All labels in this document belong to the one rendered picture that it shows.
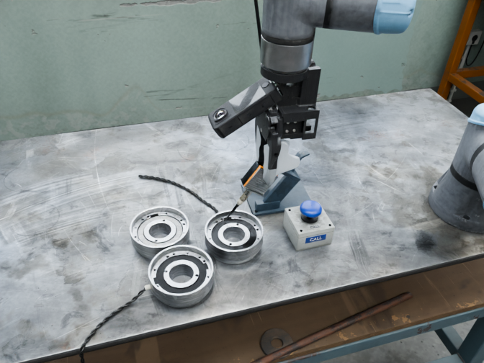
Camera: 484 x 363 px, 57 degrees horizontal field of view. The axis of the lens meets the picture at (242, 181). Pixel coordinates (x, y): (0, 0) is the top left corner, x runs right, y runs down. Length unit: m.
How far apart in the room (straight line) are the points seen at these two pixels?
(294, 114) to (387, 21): 0.18
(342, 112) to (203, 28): 1.23
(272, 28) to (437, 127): 0.75
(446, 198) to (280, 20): 0.52
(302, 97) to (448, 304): 0.67
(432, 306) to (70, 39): 1.85
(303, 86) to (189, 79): 1.77
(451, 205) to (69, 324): 0.72
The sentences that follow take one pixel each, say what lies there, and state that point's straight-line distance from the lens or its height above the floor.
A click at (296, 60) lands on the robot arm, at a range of 0.64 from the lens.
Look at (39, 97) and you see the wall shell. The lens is 2.43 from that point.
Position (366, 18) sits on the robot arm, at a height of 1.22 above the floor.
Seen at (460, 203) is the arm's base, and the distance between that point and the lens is 0.96.
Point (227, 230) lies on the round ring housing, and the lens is 0.83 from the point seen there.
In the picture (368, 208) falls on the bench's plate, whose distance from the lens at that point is 0.95.
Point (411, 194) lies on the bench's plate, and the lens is 1.02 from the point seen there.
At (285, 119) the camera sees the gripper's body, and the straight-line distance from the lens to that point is 0.69.
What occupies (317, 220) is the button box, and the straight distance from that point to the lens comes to 0.83.
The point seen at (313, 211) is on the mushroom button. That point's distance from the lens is 0.81.
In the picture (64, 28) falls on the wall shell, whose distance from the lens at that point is 2.28.
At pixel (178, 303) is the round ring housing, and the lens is 0.73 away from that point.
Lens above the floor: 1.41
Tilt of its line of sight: 39 degrees down
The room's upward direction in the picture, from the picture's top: 2 degrees clockwise
